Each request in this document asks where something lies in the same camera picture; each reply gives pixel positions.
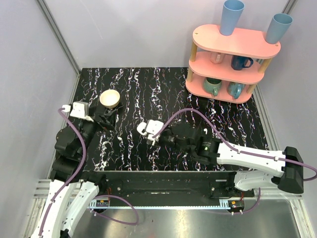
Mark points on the light blue ceramic mug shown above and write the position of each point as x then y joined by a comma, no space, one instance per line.
235,89

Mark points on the pink three-tier wooden shelf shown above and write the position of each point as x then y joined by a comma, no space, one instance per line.
242,42

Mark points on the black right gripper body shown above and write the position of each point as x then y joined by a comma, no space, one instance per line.
168,139

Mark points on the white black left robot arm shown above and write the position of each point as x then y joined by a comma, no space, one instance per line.
71,189

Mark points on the teal ceramic mug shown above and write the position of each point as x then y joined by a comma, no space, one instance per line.
212,85

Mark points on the light blue plastic cup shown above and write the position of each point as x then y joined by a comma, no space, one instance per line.
278,27
231,12

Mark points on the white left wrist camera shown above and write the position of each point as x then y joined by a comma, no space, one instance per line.
80,110

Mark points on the white earbud case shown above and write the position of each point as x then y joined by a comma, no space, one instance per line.
141,128

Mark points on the aluminium frame rail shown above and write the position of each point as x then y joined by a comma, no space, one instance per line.
58,35

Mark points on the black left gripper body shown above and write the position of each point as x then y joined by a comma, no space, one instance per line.
98,115

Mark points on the pink ceramic mug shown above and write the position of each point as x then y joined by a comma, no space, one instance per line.
217,58

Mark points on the dark blue ceramic mug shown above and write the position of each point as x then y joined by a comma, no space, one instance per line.
240,62

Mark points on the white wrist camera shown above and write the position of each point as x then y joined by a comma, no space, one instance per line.
152,128
80,110

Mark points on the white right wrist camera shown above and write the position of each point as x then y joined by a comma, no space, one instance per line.
152,128

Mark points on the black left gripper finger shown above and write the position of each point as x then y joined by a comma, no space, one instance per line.
112,113
107,123

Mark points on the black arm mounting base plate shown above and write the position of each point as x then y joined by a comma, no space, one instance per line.
214,184

